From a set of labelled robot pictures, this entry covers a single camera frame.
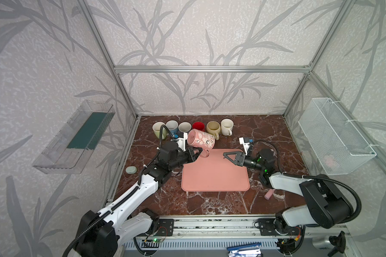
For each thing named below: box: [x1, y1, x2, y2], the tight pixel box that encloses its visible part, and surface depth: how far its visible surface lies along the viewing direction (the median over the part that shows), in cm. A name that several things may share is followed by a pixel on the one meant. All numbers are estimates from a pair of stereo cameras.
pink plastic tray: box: [181, 148, 251, 192], surface depth 90 cm
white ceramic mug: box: [220, 118, 234, 136], surface depth 105 cm
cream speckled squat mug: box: [206, 120, 221, 141], surface depth 105 cm
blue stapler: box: [226, 242, 263, 257], surface depth 68 cm
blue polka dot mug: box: [165, 119, 179, 139], surface depth 106 cm
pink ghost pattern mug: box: [186, 128, 216, 158], surface depth 76 cm
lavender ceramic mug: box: [177, 121, 192, 133], surface depth 107 cm
